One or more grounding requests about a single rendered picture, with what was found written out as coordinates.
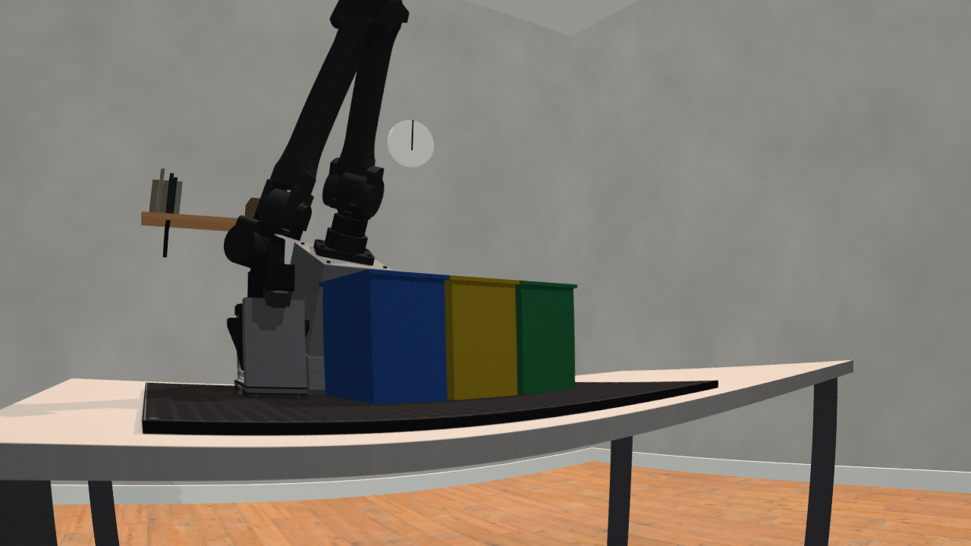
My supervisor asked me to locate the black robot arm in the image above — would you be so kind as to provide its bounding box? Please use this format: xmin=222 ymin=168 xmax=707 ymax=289
xmin=224 ymin=0 xmax=409 ymax=308

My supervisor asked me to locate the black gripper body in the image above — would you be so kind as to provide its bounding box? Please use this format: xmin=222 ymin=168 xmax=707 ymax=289
xmin=227 ymin=303 xmax=310 ymax=324

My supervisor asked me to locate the green open bin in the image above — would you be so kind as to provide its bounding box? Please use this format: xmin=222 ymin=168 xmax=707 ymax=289
xmin=515 ymin=281 xmax=577 ymax=394

